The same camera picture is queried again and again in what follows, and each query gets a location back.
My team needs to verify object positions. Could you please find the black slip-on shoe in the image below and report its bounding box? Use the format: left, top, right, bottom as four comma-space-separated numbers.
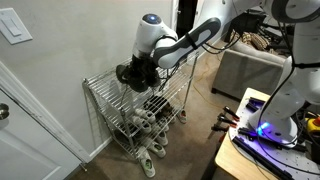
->
143, 94, 166, 111

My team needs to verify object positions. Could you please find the white panel door with deadbolt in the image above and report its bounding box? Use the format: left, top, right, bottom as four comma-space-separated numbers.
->
0, 89, 83, 180

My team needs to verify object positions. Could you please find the white baseboard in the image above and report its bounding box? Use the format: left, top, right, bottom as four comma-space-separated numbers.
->
88, 136, 114, 160

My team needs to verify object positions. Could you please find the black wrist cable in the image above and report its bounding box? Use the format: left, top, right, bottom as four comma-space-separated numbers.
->
199, 29, 242, 56

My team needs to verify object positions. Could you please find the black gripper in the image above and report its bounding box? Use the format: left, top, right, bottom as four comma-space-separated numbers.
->
130, 54, 162, 84

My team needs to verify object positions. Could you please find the long black aluminium rail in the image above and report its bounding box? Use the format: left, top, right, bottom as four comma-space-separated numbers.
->
232, 135, 295, 180

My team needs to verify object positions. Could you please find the red yellow emergency stop button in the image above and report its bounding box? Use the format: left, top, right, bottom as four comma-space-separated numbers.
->
305, 115, 320, 135

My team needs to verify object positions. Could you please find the small black bracket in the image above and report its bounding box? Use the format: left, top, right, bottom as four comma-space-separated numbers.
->
249, 96, 267, 105
245, 101, 260, 113

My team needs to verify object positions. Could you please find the white sneaker green insole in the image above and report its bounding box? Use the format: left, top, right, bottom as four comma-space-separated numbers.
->
137, 145, 157, 179

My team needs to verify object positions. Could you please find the black sneaker with white swoosh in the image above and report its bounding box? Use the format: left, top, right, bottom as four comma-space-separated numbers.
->
115, 63, 150, 94

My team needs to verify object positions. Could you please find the white door frame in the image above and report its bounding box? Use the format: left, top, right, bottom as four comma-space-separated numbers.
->
0, 61, 93, 164

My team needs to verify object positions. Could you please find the white sneaker orange insole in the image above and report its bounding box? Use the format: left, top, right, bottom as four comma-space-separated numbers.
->
176, 108, 188, 125

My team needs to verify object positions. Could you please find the grey sofa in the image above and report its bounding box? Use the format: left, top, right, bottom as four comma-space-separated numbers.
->
211, 39, 288, 101

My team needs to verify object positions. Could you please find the chrome wire shelf rack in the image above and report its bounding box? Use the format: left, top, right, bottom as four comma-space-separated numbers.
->
82, 49, 201, 162

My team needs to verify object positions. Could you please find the patterned brown throw pillow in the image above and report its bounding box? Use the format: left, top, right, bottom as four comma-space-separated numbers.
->
229, 30, 278, 56

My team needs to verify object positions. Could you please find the black equipment case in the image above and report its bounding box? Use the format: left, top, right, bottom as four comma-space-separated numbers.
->
229, 11, 268, 34

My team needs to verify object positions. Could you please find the metal door handle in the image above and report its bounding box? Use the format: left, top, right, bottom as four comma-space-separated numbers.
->
0, 103, 10, 121

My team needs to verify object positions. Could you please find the brown leather shoe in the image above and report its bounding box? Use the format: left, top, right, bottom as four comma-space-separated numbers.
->
158, 102, 174, 118

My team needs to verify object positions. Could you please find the short black aluminium rail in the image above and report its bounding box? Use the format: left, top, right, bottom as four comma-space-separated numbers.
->
237, 127, 268, 141

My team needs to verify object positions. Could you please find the white light switch plate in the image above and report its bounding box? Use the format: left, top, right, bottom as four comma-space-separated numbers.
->
0, 7, 34, 46

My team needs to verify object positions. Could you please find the grey round base plate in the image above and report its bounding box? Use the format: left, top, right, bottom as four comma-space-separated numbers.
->
228, 96, 320, 180

